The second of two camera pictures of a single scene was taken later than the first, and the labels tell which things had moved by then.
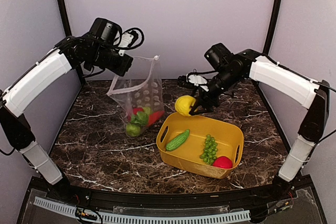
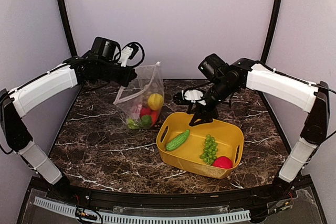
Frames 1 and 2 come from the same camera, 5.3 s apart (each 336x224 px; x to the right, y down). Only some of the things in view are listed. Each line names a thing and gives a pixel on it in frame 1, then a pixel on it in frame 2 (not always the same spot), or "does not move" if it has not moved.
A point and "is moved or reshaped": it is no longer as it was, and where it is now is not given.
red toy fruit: x=223 y=162 does not move
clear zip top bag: x=139 y=94 is moved or reshaped
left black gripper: x=121 y=70 to x=127 y=77
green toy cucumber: x=177 y=140 does not move
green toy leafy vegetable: x=141 y=118 is moved or reshaped
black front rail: x=273 y=191 does not move
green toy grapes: x=209 y=155 does not move
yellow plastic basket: x=207 y=146 does not move
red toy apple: x=137 y=109 to x=145 y=110
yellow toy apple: x=183 y=104 is moved or reshaped
